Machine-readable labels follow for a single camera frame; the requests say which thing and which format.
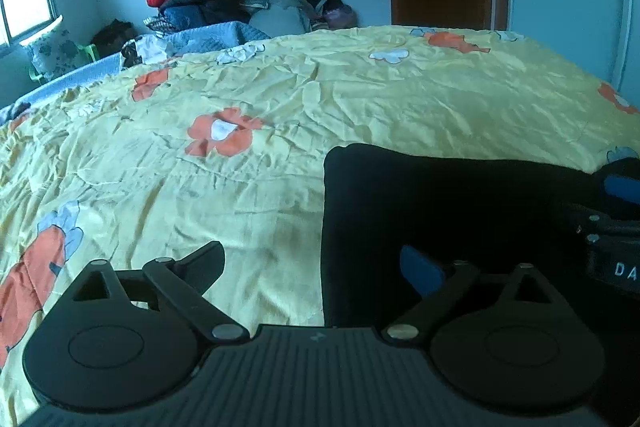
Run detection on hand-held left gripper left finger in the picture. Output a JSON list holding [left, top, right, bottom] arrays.
[[70, 241, 251, 348]]

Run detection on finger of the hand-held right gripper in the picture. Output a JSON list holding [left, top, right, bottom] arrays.
[[555, 157, 640, 248]]

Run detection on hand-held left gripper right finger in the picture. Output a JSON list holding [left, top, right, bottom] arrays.
[[380, 244, 563, 348]]

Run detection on black pants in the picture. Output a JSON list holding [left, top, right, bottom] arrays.
[[320, 143, 640, 330]]

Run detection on yellow floral bedsheet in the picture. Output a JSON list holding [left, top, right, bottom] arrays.
[[0, 26, 640, 423]]

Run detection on black and white cloth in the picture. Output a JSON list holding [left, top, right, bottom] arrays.
[[120, 39, 151, 68]]

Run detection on light blue quilt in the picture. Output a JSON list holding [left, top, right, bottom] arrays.
[[0, 21, 273, 108]]

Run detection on green plastic chair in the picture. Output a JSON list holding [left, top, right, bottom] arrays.
[[27, 43, 100, 84]]

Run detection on dark bag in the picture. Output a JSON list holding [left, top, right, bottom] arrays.
[[90, 19, 137, 58]]

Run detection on grey floral pillow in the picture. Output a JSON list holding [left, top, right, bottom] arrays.
[[25, 26, 81, 80]]

